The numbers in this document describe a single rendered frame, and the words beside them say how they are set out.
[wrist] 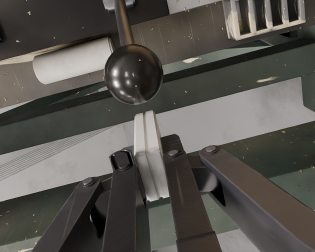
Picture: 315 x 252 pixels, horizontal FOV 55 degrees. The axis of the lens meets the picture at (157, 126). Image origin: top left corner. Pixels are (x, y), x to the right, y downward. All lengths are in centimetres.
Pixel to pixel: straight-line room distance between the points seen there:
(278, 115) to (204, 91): 161
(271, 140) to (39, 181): 312
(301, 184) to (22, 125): 35
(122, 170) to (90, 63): 18
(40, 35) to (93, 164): 334
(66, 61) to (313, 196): 31
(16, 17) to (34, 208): 25
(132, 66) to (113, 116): 23
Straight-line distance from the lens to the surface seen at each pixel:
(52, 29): 29
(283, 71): 43
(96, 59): 31
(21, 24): 30
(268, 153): 40
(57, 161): 342
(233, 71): 41
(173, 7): 30
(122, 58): 18
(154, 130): 18
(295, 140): 43
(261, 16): 34
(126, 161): 16
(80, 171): 356
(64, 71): 32
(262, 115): 206
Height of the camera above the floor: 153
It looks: 30 degrees down
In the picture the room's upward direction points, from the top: 118 degrees counter-clockwise
